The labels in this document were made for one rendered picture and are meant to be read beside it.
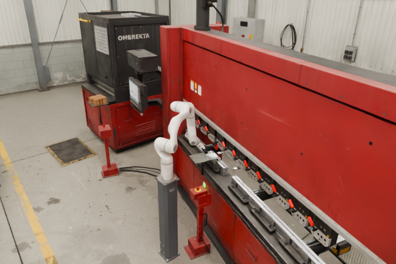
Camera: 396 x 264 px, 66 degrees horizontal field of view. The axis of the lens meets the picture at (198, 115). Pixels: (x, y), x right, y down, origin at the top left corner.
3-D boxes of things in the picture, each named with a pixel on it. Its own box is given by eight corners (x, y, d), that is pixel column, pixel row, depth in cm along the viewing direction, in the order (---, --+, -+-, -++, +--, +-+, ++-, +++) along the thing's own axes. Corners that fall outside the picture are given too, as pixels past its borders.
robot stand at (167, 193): (167, 263, 328) (164, 185, 290) (158, 252, 341) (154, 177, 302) (180, 254, 339) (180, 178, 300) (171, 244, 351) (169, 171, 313)
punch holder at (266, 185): (259, 185, 262) (261, 169, 256) (267, 183, 265) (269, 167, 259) (270, 195, 250) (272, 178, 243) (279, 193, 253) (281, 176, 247)
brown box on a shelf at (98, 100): (86, 102, 499) (85, 95, 495) (101, 99, 515) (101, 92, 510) (93, 107, 478) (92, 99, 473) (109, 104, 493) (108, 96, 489)
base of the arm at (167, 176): (164, 185, 289) (164, 169, 282) (154, 177, 302) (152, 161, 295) (180, 178, 300) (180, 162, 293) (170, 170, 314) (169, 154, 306)
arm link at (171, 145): (162, 151, 293) (176, 156, 286) (156, 148, 283) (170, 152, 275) (181, 104, 305) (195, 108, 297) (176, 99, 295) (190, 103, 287)
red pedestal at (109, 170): (100, 171, 487) (94, 124, 455) (116, 168, 497) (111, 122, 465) (102, 178, 471) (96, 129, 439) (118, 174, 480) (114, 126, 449)
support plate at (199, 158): (188, 156, 343) (188, 155, 342) (210, 151, 353) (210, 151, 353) (195, 164, 328) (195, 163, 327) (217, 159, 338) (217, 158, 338)
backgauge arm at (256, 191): (244, 200, 311) (245, 189, 306) (293, 185, 336) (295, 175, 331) (248, 205, 305) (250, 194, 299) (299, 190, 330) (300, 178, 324)
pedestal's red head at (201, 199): (189, 198, 326) (190, 184, 319) (203, 194, 333) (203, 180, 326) (197, 209, 310) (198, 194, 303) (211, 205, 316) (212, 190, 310)
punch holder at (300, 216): (290, 215, 229) (293, 197, 222) (299, 211, 232) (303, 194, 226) (304, 228, 216) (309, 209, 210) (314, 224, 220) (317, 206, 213)
